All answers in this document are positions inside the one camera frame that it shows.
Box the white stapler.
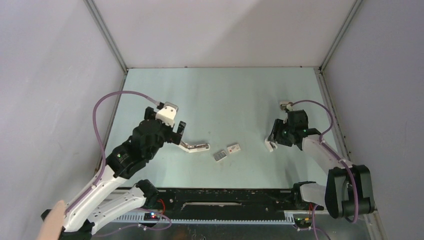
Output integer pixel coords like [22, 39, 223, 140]
[178, 141, 210, 154]

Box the staple tray with staples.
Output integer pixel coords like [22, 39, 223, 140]
[213, 150, 228, 162]

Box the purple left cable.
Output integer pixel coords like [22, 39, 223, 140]
[64, 90, 162, 215]

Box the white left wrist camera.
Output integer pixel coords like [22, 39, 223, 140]
[155, 102, 179, 128]

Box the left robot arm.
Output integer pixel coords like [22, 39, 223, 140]
[39, 102, 186, 240]

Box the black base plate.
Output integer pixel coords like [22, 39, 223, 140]
[145, 188, 312, 220]

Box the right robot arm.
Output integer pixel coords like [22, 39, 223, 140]
[264, 110, 376, 221]

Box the grey cable duct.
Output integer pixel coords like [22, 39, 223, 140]
[111, 212, 295, 225]

